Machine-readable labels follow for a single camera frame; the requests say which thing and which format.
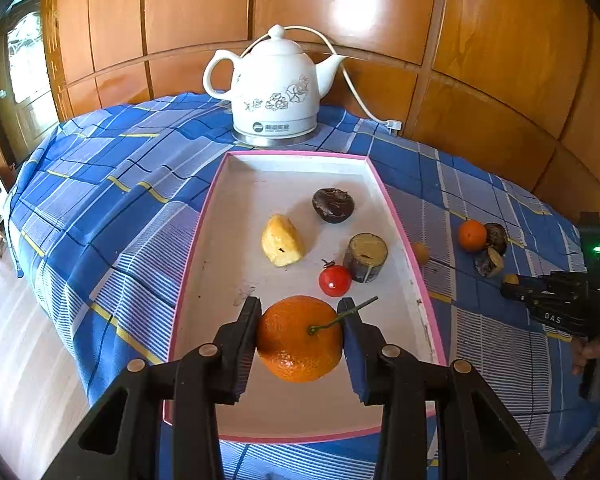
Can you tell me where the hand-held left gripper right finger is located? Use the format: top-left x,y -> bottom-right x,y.
337,297 -> 556,480

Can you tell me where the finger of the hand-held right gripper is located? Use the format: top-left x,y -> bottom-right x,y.
500,282 -> 548,306
537,271 -> 591,291

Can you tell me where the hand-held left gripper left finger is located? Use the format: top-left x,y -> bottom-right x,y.
41,296 -> 262,480

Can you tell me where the cut round brown fruit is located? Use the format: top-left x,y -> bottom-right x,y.
475,247 -> 506,279

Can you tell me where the mandarin orange with stem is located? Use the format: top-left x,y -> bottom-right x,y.
256,296 -> 379,384

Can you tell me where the dark brown mangosteen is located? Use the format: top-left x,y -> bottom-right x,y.
484,222 -> 509,257

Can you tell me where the red cherry tomato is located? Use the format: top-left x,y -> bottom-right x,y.
319,259 -> 353,297

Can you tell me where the cut cylinder brown fruit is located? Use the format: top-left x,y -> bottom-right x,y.
343,232 -> 389,283

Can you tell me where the large yellow fruit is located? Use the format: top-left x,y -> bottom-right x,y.
261,213 -> 306,268

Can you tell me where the white tray with pink rim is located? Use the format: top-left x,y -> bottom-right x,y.
162,149 -> 448,445

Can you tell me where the dark brown fruit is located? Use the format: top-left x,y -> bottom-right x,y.
312,187 -> 355,224

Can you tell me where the blue plaid cloth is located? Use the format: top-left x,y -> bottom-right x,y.
7,91 -> 600,480

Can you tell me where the silver kettle base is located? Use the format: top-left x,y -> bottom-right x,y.
232,122 -> 317,148

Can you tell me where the white ceramic electric kettle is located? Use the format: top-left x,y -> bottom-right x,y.
202,25 -> 348,136

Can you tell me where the wooden door with glass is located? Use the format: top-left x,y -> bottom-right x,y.
0,0 -> 61,171

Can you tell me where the white power cable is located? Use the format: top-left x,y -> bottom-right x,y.
242,25 -> 396,126

